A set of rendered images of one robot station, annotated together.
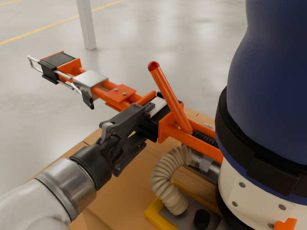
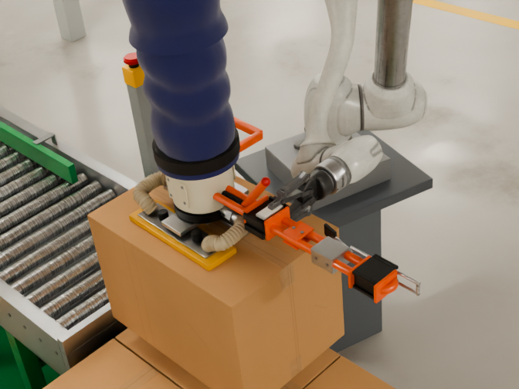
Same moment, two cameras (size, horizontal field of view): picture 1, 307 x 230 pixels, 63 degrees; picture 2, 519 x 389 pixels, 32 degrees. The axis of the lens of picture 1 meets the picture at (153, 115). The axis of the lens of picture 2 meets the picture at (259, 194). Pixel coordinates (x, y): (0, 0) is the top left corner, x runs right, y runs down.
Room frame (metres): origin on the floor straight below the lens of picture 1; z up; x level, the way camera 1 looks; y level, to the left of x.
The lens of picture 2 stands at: (2.19, 0.33, 2.54)
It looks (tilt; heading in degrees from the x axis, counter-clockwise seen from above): 36 degrees down; 191
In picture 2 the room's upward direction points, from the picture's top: 6 degrees counter-clockwise
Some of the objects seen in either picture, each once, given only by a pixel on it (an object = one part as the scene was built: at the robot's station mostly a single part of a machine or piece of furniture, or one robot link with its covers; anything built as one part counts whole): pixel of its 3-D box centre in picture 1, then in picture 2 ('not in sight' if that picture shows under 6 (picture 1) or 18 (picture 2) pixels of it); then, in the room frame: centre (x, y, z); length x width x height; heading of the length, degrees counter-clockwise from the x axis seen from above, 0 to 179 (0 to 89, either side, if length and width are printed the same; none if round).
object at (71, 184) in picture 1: (67, 187); (330, 176); (0.24, 0.14, 1.16); 0.09 x 0.06 x 0.09; 53
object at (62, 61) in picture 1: (62, 66); (372, 279); (0.64, 0.26, 1.16); 0.08 x 0.07 x 0.05; 51
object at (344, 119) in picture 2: not in sight; (330, 105); (-0.39, 0.09, 1.00); 0.18 x 0.16 x 0.22; 98
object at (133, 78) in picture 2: not in sight; (154, 176); (-0.69, -0.66, 0.50); 0.07 x 0.07 x 1.00; 53
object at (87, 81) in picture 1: (92, 85); (330, 255); (0.55, 0.16, 1.16); 0.07 x 0.07 x 0.04; 51
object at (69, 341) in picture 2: not in sight; (147, 287); (0.05, -0.50, 0.58); 0.70 x 0.03 x 0.06; 143
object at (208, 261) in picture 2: not in sight; (180, 228); (0.34, -0.26, 1.06); 0.34 x 0.10 x 0.05; 51
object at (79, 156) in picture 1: (101, 159); (311, 189); (0.30, 0.09, 1.16); 0.09 x 0.07 x 0.08; 143
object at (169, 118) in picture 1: (156, 115); (266, 217); (0.42, -0.01, 1.16); 0.10 x 0.08 x 0.06; 141
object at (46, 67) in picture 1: (57, 80); (369, 257); (0.57, 0.25, 1.16); 0.31 x 0.03 x 0.05; 51
